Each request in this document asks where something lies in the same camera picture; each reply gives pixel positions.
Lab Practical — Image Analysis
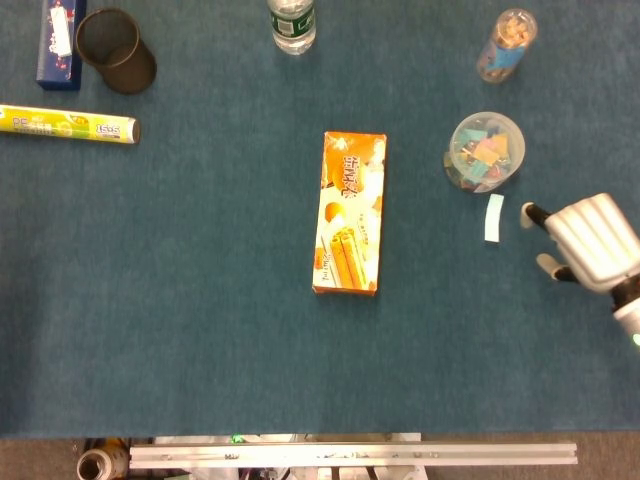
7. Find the blue tissue box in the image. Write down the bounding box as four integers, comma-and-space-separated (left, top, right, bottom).
35, 0, 88, 92

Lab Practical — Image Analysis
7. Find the orange snack box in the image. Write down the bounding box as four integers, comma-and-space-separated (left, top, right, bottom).
311, 131, 389, 297

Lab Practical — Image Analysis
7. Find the clear tube of wooden pegs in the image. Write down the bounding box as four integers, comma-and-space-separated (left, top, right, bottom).
475, 7, 539, 85

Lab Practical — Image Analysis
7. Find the blue felt table cover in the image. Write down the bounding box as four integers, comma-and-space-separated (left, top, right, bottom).
0, 0, 640, 440

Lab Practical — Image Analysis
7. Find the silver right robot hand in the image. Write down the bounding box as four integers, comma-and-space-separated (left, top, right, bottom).
519, 193, 640, 294

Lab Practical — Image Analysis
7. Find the yellow-green cling film box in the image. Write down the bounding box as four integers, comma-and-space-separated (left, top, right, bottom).
0, 103, 142, 145

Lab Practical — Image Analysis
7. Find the small light blue card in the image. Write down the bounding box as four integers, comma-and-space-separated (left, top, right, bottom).
483, 193, 506, 245

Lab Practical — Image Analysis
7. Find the water bottle with green label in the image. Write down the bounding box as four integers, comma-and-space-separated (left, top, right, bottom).
266, 0, 317, 56

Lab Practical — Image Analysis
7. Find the black mesh pen holder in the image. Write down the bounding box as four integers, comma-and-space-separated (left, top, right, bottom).
74, 8, 158, 96

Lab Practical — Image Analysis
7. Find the aluminium profile rail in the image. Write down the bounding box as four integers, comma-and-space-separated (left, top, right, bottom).
128, 441, 579, 470

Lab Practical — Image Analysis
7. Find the clear tub of binder clips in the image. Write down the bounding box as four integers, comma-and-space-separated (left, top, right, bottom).
442, 111, 527, 194

